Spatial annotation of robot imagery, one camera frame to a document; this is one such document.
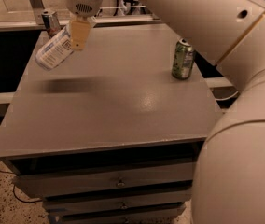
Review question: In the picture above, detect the black office chair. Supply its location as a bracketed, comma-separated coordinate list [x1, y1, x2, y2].
[114, 0, 146, 16]

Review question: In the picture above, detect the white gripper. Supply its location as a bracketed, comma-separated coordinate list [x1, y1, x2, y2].
[65, 0, 103, 51]

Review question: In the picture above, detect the black floor cable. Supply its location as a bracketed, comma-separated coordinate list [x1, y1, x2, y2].
[0, 165, 43, 204]

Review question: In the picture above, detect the white cable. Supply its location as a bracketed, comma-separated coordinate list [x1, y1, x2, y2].
[216, 91, 240, 102]

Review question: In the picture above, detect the grey drawer cabinet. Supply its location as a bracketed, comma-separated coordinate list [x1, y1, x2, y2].
[0, 24, 221, 224]

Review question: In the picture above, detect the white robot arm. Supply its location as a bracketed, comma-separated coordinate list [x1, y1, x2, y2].
[139, 0, 265, 224]

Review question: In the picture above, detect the blue labelled plastic bottle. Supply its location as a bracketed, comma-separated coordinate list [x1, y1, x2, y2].
[35, 25, 74, 71]

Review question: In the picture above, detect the blue red energy drink can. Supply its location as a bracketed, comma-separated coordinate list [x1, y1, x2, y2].
[42, 9, 61, 38]

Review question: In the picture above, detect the metal frame rail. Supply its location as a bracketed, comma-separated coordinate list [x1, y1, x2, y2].
[0, 14, 161, 34]

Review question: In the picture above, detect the green soda can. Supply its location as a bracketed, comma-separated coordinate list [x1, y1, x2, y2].
[172, 38, 196, 80]

